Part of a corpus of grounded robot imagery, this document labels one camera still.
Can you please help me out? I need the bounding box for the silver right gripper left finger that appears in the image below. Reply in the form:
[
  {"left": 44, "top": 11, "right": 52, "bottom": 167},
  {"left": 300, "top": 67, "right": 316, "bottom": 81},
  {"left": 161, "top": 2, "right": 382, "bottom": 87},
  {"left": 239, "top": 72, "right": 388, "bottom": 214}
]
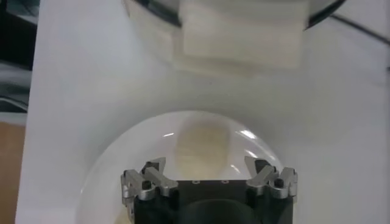
[{"left": 120, "top": 156, "right": 180, "bottom": 215}]

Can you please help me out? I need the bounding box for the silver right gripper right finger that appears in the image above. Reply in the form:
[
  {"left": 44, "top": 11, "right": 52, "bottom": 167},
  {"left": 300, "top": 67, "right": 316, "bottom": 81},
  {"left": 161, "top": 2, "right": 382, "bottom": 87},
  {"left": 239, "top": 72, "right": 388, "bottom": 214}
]
[{"left": 244, "top": 156, "right": 299, "bottom": 204}]

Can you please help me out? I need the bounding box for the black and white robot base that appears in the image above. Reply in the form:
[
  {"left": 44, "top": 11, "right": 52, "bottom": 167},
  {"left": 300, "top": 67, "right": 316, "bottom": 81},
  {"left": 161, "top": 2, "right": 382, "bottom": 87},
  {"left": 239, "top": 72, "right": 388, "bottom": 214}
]
[{"left": 0, "top": 0, "right": 40, "bottom": 116}]

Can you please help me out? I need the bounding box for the steel steamer pot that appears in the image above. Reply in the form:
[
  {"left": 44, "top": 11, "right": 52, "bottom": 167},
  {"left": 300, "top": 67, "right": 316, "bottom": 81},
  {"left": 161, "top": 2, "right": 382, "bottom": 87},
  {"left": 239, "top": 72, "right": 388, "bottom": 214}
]
[{"left": 121, "top": 0, "right": 348, "bottom": 80}]

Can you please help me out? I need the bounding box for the perforated steel steamer insert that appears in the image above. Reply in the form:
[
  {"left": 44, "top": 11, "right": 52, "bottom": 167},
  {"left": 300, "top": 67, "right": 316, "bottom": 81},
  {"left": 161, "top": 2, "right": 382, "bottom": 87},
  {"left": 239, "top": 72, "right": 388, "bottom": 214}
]
[{"left": 133, "top": 0, "right": 348, "bottom": 30}]

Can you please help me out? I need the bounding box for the white round plate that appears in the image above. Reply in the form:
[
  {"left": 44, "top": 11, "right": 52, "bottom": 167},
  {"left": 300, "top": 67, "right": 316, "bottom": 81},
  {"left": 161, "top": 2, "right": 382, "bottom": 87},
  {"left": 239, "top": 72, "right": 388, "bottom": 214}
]
[{"left": 74, "top": 110, "right": 289, "bottom": 224}]

